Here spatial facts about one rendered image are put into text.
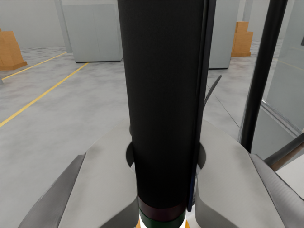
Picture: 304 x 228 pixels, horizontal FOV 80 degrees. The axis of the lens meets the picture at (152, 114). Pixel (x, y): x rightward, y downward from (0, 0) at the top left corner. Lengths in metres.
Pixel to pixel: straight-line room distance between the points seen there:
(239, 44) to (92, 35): 5.58
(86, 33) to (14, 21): 7.90
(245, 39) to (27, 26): 12.24
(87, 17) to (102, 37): 0.80
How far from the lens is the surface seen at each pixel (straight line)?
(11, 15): 14.99
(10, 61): 8.40
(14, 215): 2.27
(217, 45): 5.99
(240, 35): 8.32
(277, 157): 0.29
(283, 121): 1.28
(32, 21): 14.34
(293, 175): 0.56
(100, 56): 7.62
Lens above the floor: 1.55
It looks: 28 degrees down
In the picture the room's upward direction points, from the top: 2 degrees counter-clockwise
